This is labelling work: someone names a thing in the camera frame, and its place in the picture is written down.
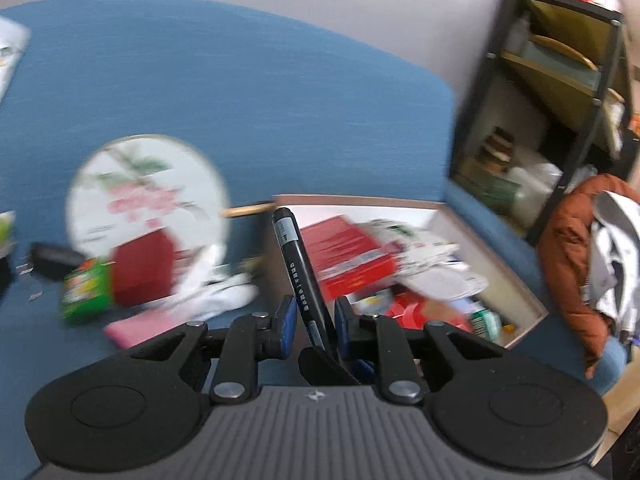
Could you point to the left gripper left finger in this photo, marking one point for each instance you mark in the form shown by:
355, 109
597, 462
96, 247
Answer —
250, 339

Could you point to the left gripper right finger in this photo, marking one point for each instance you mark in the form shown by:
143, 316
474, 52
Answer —
381, 341

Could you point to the black marker pen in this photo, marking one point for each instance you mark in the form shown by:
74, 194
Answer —
320, 362

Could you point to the green candy box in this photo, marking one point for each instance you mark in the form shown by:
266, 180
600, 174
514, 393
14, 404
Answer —
87, 292

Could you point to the white crumpled cloth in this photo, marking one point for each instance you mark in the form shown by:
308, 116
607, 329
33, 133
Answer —
208, 288

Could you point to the red box in storage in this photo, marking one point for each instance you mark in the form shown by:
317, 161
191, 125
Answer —
344, 257

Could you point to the cardboard storage box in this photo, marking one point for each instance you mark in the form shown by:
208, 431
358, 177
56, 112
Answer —
439, 258

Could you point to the white green bottle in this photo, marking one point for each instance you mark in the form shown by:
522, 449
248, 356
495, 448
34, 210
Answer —
486, 324

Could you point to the pink cloth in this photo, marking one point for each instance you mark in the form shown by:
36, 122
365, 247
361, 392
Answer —
130, 332

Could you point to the dark red booklet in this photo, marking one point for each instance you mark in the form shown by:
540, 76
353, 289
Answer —
143, 269

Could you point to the round floral fan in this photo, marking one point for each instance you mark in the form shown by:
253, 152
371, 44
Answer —
136, 185

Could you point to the orange down jacket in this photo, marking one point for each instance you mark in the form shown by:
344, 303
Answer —
564, 256

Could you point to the grey white shirt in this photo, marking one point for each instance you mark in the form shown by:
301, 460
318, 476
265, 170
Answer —
613, 280

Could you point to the black metal shelf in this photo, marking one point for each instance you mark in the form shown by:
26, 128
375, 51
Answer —
552, 94

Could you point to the green coconut snack bag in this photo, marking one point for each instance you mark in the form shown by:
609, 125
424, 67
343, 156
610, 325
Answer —
14, 40

